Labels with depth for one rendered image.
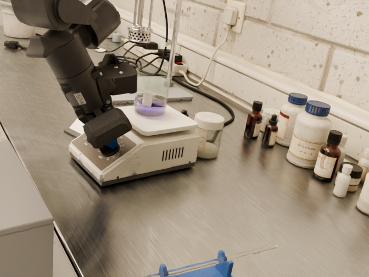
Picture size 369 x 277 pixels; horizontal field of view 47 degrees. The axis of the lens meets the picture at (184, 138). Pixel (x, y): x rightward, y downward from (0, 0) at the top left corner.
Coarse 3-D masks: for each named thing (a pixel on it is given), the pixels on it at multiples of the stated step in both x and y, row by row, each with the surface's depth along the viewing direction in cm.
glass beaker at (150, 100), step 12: (144, 72) 78; (156, 72) 79; (168, 72) 77; (144, 84) 74; (156, 84) 74; (168, 84) 75; (144, 96) 75; (156, 96) 75; (144, 108) 75; (156, 108) 76
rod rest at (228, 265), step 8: (224, 256) 52; (160, 264) 49; (216, 264) 53; (224, 264) 52; (232, 264) 51; (192, 272) 52; (200, 272) 52; (208, 272) 52; (216, 272) 53; (224, 272) 52
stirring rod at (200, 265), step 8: (264, 248) 54; (272, 248) 55; (232, 256) 52; (240, 256) 52; (192, 264) 50; (200, 264) 50; (208, 264) 50; (160, 272) 48; (168, 272) 48; (176, 272) 48
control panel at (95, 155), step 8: (80, 136) 77; (120, 136) 73; (80, 144) 75; (88, 144) 74; (120, 144) 72; (128, 144) 71; (88, 152) 73; (96, 152) 72; (120, 152) 70; (96, 160) 70; (104, 160) 70; (112, 160) 69; (104, 168) 68
